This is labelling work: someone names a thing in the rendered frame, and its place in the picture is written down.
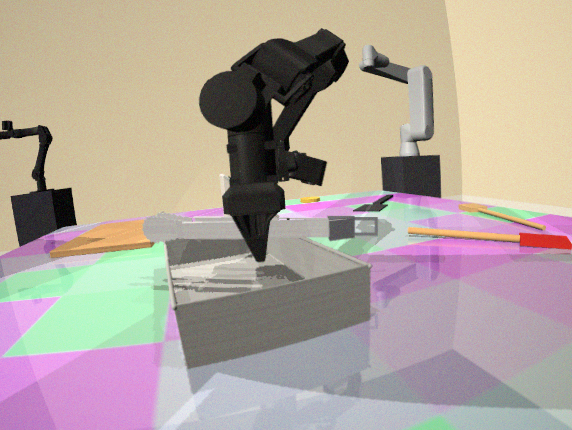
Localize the light wooden board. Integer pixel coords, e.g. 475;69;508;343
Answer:
49;220;155;258

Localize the red-headed mallet with wooden handle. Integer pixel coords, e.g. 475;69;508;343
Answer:
407;227;572;250

